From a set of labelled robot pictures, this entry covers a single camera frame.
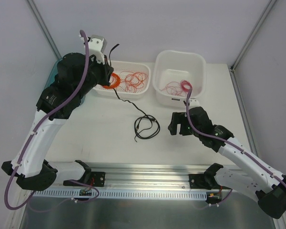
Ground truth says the aluminium frame post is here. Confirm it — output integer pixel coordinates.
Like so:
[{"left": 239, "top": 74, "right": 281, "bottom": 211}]
[
  {"left": 230, "top": 0, "right": 278, "bottom": 72},
  {"left": 25, "top": 0, "right": 62, "bottom": 60}
]

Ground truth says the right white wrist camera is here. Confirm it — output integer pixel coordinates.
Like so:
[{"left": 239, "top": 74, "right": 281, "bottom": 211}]
[{"left": 183, "top": 98, "right": 200, "bottom": 107}]

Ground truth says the white slotted cable duct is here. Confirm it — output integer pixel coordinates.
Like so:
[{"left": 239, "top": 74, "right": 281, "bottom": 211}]
[{"left": 34, "top": 188, "right": 207, "bottom": 201}]

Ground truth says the black cable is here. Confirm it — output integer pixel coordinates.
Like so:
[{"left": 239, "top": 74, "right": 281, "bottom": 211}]
[{"left": 109, "top": 43, "right": 161, "bottom": 143}]

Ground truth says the aluminium mounting rail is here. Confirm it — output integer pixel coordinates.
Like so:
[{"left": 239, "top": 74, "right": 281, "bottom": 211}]
[{"left": 19, "top": 162, "right": 251, "bottom": 191}]

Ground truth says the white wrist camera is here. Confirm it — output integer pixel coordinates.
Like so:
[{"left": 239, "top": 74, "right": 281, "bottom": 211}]
[
  {"left": 183, "top": 98, "right": 200, "bottom": 107},
  {"left": 88, "top": 35, "right": 107, "bottom": 64}
]

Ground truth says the orange wire coil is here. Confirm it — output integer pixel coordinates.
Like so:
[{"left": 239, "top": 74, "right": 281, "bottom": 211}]
[{"left": 102, "top": 72, "right": 122, "bottom": 90}]

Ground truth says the white plastic tub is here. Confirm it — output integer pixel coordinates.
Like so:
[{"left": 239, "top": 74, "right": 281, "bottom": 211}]
[{"left": 152, "top": 50, "right": 206, "bottom": 108}]

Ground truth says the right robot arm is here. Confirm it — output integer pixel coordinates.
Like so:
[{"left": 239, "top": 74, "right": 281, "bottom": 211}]
[{"left": 168, "top": 107, "right": 286, "bottom": 219}]

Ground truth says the right aluminium frame post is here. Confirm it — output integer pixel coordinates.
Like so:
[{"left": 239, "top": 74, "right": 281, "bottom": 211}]
[{"left": 230, "top": 0, "right": 278, "bottom": 72}]

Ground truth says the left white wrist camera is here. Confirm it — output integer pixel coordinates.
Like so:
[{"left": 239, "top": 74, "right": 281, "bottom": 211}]
[{"left": 88, "top": 35, "right": 107, "bottom": 64}]

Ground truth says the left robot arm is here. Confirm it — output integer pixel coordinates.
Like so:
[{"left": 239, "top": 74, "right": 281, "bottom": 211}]
[{"left": 1, "top": 52, "right": 113, "bottom": 191}]

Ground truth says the white perforated plastic basket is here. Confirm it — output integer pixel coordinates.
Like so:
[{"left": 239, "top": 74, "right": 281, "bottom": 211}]
[{"left": 94, "top": 61, "right": 151, "bottom": 99}]

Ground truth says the left aluminium frame post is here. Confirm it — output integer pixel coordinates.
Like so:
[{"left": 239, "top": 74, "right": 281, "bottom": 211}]
[{"left": 25, "top": 0, "right": 62, "bottom": 60}]

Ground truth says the teal transparent plastic tray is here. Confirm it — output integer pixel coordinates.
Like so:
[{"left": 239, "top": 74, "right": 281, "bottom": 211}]
[{"left": 44, "top": 58, "right": 85, "bottom": 106}]

